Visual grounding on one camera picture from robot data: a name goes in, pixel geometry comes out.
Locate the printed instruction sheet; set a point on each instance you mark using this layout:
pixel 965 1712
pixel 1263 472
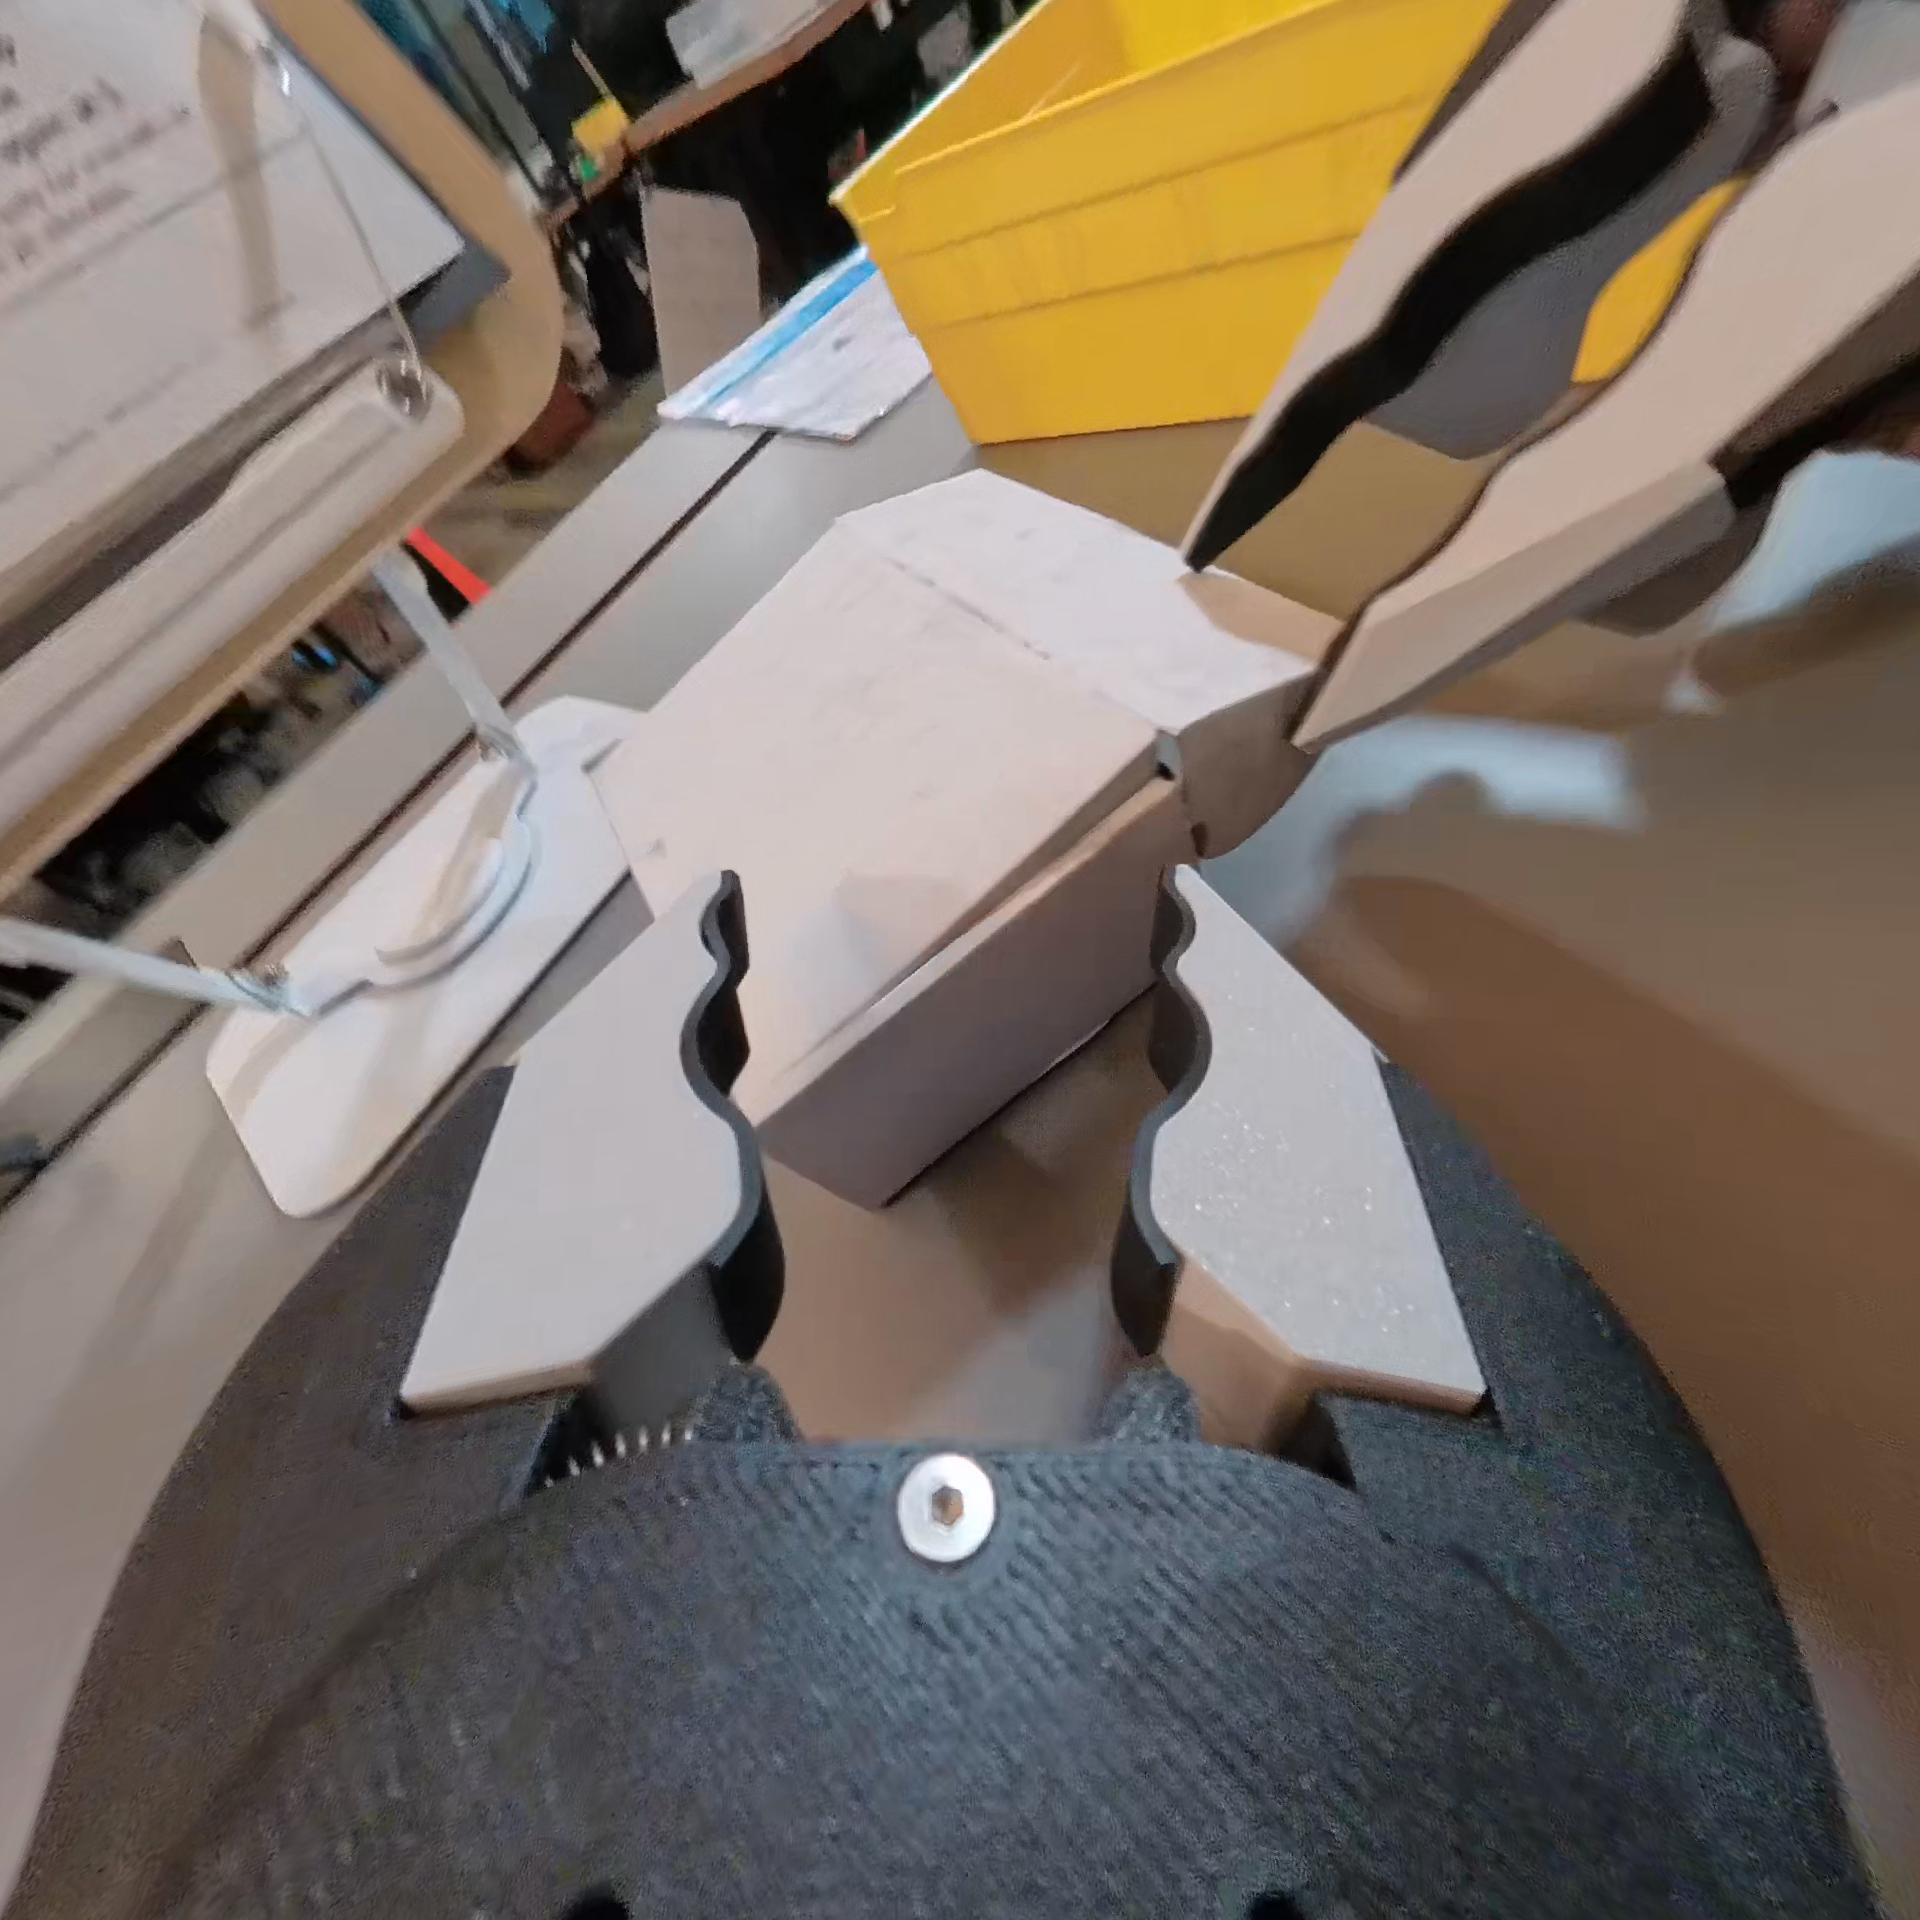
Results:
pixel 119 225

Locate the blue white paper leaflet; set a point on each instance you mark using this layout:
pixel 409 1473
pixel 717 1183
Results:
pixel 810 359

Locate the upright cardboard piece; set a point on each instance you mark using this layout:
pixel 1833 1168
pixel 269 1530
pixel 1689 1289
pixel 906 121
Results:
pixel 705 284

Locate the grey desk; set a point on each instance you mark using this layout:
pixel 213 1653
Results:
pixel 1650 1050

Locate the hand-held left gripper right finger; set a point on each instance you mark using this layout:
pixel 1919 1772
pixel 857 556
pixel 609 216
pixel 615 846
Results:
pixel 1305 1200

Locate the white cardboard mailer box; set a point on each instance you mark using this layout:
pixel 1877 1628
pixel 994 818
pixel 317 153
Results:
pixel 901 721

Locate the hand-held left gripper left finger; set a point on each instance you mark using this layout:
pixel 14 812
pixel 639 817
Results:
pixel 586 1200

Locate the yellow plastic bin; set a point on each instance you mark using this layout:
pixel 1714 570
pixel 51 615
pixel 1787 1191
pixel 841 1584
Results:
pixel 1109 225

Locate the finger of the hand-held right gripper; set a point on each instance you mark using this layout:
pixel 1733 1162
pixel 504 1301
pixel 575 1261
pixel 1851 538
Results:
pixel 1723 375
pixel 1470 136

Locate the white document stand wooden board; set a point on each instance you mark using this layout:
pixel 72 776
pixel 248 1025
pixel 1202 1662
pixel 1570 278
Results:
pixel 375 1021

